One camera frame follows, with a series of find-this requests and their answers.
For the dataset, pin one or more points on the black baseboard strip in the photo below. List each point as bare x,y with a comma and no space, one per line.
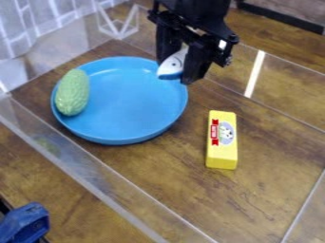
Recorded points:
281,17

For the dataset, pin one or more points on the white wooden toy fish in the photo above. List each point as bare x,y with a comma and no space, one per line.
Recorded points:
172,67

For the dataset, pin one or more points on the blue round plastic tray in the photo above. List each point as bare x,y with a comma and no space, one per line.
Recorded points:
133,106

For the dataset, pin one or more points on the grey checkered curtain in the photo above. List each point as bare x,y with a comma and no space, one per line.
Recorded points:
27,19

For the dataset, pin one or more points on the yellow toy butter block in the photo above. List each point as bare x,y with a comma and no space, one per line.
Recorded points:
222,140

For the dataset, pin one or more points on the green bumpy toy gourd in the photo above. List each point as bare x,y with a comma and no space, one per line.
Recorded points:
73,93

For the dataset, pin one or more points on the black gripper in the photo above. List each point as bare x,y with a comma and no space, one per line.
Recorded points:
193,22

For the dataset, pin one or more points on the blue plastic clamp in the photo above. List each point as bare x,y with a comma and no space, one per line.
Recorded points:
24,224

